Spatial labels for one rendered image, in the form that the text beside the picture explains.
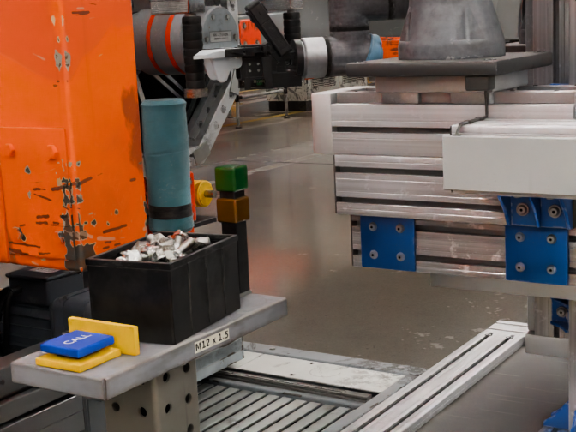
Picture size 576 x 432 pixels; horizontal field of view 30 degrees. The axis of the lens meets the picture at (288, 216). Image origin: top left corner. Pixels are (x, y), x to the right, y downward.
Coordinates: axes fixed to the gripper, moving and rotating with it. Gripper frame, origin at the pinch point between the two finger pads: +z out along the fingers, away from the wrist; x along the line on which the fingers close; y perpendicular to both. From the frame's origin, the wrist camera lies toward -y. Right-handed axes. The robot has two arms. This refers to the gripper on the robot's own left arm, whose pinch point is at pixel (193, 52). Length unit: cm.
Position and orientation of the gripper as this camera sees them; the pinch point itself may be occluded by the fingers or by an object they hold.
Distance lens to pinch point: 199.2
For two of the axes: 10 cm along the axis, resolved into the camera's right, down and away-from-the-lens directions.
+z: -9.8, 0.8, -2.0
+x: -2.2, -1.7, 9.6
